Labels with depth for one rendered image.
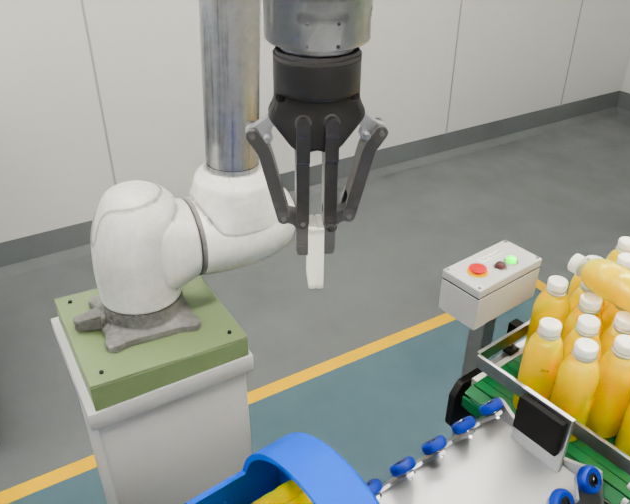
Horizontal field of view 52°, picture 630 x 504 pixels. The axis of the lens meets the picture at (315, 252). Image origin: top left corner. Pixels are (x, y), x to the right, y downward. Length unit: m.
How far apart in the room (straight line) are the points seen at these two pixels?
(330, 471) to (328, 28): 0.49
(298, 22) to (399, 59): 3.69
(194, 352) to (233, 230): 0.24
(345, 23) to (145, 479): 1.07
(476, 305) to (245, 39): 0.67
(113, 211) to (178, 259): 0.14
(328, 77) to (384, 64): 3.60
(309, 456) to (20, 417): 2.06
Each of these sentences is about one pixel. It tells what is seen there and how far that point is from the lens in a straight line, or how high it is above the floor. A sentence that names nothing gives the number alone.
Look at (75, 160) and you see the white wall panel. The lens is 3.49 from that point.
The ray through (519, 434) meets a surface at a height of 0.95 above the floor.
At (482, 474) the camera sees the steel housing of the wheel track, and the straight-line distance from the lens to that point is 1.20.
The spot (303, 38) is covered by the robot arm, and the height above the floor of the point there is 1.71.
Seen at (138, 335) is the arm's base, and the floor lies 1.07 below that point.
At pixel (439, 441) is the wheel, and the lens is 1.16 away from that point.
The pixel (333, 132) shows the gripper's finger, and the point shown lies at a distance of 0.56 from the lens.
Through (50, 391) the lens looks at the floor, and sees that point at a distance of 2.83.
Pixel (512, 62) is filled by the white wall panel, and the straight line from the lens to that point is 4.89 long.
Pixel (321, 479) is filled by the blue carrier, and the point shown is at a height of 1.23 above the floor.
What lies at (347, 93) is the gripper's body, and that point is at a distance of 0.54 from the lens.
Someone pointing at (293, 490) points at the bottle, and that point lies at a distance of 0.86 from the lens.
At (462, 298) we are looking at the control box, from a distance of 1.34.
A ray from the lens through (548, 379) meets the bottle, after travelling 1.28.
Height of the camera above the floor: 1.84
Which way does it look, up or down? 32 degrees down
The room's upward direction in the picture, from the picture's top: straight up
